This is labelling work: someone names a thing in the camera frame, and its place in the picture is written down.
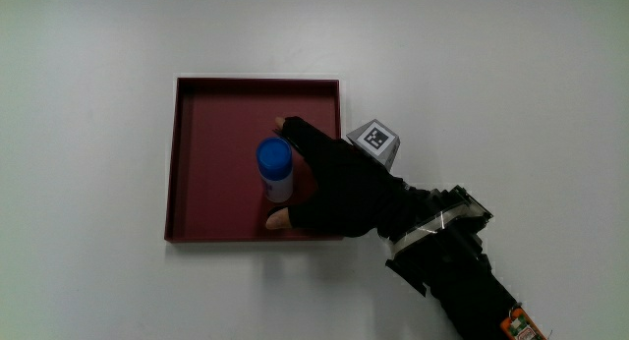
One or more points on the person's right hand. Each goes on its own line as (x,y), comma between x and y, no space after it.
(344,192)

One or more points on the dark red square plate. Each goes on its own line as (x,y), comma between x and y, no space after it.
(221,148)

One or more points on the blue-capped white glue stick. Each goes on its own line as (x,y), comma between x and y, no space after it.
(276,169)

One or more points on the orange electronic module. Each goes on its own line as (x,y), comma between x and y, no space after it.
(521,326)

